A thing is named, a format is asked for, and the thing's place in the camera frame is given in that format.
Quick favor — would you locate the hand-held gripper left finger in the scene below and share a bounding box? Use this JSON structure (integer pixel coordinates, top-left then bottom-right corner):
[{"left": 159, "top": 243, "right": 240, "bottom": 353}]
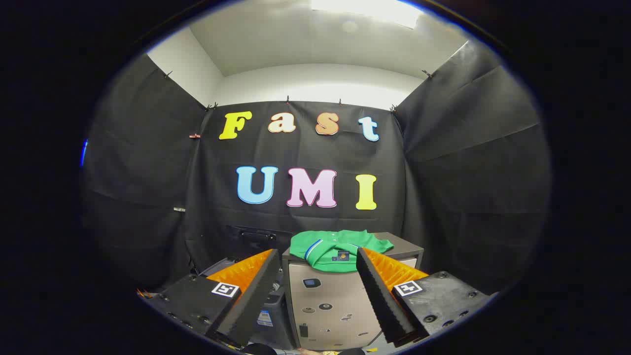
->
[{"left": 140, "top": 249, "right": 281, "bottom": 347}]

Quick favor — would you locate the black backdrop cloth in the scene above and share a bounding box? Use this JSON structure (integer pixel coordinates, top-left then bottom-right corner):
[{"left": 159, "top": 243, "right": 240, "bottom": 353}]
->
[{"left": 81, "top": 39, "right": 552, "bottom": 297}]

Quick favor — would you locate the green polo shirt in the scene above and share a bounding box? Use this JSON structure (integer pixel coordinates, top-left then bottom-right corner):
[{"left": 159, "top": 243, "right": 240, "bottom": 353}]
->
[{"left": 289, "top": 229, "right": 395, "bottom": 273}]

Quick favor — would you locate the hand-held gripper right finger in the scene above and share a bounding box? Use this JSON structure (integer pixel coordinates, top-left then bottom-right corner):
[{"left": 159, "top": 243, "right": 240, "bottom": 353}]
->
[{"left": 356, "top": 247, "right": 494, "bottom": 346}]

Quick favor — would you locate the grey cabinet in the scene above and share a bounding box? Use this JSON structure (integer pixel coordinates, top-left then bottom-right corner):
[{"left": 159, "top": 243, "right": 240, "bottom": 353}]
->
[{"left": 281, "top": 232, "right": 425, "bottom": 352}]

